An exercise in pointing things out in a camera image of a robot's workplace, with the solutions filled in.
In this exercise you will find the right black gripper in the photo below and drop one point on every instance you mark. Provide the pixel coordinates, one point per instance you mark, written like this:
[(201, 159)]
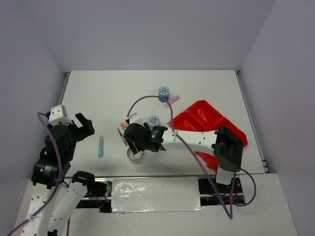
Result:
[(133, 148)]

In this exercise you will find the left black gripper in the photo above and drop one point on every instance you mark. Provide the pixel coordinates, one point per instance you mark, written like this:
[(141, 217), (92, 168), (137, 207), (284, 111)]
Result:
[(87, 129)]

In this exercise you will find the large clear tape roll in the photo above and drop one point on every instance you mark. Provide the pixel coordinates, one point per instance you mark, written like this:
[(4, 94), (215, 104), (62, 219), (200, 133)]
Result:
[(135, 158)]

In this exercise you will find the red pen refill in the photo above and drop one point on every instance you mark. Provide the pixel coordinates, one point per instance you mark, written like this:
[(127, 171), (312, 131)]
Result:
[(121, 135)]

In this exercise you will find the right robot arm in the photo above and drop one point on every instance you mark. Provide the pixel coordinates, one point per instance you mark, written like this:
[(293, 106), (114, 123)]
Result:
[(223, 144)]

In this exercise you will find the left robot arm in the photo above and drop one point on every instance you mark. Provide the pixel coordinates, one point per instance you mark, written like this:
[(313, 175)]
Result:
[(45, 217)]

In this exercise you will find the orange capped lead case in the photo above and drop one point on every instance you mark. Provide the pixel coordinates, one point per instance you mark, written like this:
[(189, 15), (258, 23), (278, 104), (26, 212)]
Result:
[(124, 125)]

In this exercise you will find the blue highlighter pen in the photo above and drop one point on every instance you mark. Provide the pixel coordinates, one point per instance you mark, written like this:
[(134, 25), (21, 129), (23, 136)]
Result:
[(100, 146)]

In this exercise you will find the near blue tape stack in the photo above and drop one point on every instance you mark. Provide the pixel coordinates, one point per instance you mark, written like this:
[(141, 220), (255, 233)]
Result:
[(153, 121)]

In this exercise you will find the blue tape stack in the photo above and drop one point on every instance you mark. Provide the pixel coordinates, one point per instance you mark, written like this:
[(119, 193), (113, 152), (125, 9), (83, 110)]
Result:
[(153, 121), (163, 94)]

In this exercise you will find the silver foil base cover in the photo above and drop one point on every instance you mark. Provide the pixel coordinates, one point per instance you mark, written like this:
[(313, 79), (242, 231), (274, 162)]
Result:
[(155, 194)]

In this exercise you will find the far blue tape stack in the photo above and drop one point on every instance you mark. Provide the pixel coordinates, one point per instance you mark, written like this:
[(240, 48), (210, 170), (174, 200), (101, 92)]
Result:
[(163, 94)]

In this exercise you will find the pink eraser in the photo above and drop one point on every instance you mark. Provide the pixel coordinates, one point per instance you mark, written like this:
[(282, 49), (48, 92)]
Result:
[(171, 101)]

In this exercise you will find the red plastic bin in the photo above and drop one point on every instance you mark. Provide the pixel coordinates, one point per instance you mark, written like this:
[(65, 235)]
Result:
[(202, 117)]

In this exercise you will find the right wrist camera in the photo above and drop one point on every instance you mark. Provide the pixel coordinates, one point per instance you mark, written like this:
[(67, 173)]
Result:
[(134, 118)]

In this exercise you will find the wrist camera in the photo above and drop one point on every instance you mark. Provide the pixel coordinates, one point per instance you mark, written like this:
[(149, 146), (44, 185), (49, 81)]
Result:
[(58, 115), (134, 118)]

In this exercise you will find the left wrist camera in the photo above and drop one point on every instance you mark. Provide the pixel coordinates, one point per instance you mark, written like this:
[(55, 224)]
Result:
[(58, 115)]

